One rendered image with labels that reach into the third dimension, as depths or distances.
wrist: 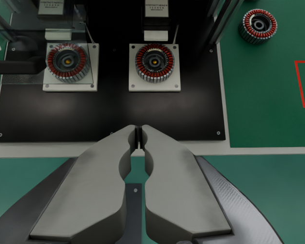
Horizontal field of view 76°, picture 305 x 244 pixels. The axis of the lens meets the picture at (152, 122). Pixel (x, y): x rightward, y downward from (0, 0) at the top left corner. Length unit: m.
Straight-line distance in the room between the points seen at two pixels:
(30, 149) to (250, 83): 0.68
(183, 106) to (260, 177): 1.04
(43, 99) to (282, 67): 0.74
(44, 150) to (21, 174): 0.91
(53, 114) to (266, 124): 0.62
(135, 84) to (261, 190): 1.18
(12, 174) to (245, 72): 1.42
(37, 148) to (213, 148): 0.50
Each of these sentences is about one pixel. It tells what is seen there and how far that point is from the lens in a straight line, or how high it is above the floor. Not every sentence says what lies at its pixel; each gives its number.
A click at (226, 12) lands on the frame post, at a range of 0.59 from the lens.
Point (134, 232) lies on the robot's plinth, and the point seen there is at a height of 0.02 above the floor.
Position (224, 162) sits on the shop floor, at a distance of 1.41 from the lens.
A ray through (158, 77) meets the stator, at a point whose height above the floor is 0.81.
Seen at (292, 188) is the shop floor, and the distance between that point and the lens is 1.63.
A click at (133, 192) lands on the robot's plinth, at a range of 1.31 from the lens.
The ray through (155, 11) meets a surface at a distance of 0.53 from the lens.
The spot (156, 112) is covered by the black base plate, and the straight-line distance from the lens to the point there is 0.56.
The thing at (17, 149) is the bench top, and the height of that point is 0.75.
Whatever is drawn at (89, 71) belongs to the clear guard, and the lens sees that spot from 0.33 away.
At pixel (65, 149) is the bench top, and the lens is 0.61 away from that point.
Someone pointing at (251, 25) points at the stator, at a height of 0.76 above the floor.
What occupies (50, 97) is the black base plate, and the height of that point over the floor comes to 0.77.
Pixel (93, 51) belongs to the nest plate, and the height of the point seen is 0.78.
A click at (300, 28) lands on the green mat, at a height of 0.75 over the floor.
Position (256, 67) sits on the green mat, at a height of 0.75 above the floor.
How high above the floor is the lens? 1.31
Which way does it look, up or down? 77 degrees down
